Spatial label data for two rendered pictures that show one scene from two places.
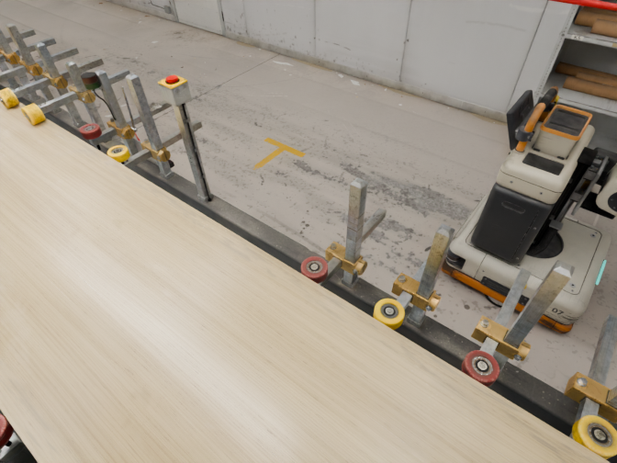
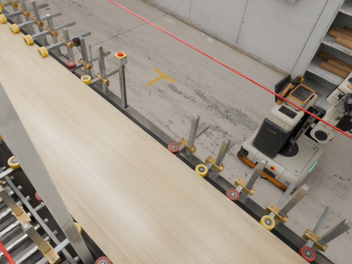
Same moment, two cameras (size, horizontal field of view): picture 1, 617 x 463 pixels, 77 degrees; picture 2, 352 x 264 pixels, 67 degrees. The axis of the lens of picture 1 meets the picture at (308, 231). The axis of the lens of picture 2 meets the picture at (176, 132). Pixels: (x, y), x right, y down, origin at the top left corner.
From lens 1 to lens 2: 0.70 m
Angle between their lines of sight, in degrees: 3
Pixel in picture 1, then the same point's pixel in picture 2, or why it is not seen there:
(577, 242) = (305, 150)
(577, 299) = (297, 178)
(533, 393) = (255, 210)
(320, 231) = (178, 126)
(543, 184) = (285, 121)
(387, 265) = (210, 149)
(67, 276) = (67, 137)
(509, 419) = (237, 213)
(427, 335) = (217, 182)
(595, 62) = (339, 54)
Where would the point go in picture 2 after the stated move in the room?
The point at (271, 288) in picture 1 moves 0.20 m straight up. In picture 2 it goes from (154, 154) to (155, 135)
